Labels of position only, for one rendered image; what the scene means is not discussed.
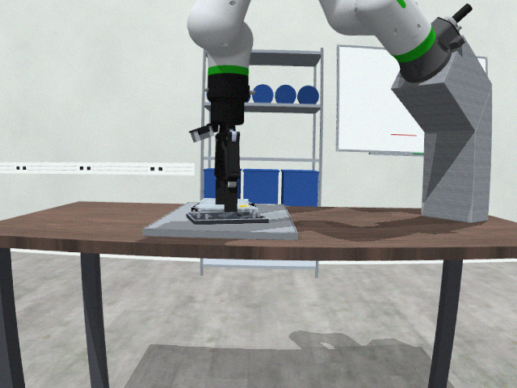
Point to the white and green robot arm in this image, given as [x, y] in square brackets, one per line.
[400, 25]

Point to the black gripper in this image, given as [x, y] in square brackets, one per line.
[227, 113]

